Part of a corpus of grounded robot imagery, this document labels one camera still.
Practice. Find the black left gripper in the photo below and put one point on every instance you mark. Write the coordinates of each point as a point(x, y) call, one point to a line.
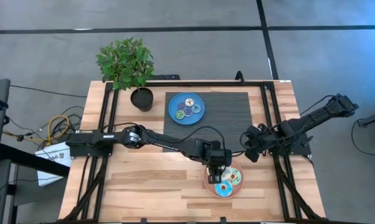
point(218, 155)

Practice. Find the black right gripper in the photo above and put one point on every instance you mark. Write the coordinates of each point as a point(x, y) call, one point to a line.
point(261, 140)

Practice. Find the large blue iced donut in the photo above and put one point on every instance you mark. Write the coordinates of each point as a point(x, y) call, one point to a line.
point(219, 192)

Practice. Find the large green donut dark drizzle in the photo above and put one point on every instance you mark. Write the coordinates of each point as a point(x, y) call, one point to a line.
point(237, 178)

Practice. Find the small teal donut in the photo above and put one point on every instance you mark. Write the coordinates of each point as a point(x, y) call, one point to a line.
point(194, 110)

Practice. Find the small green donut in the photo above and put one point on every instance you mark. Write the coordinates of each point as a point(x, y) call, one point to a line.
point(177, 116)

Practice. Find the small white donut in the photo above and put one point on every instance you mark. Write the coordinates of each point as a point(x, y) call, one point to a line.
point(187, 104)

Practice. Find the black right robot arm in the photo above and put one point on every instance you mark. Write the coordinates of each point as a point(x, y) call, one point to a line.
point(315, 116)

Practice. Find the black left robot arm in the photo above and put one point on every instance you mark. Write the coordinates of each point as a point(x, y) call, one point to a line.
point(172, 142)

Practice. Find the pink plate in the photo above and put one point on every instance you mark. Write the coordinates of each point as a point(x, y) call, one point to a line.
point(207, 186)

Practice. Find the grey woven placemat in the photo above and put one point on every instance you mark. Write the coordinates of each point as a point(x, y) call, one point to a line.
point(231, 109)

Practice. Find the blue plate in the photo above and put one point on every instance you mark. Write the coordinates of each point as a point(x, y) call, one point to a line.
point(175, 101)

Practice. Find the black power strip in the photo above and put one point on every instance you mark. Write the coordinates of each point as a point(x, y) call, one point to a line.
point(168, 77)

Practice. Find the green potted plant black pot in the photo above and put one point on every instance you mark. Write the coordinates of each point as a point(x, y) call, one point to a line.
point(125, 62)

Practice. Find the white paper sheet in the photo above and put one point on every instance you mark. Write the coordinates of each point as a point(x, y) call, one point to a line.
point(52, 155)

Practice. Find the black desk leg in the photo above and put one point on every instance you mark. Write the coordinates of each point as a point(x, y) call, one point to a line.
point(31, 160)

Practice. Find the black edge mount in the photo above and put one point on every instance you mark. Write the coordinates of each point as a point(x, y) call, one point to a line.
point(143, 221)
point(223, 220)

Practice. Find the black aluminium rig frame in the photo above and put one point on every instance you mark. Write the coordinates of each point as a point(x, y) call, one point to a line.
point(221, 83)

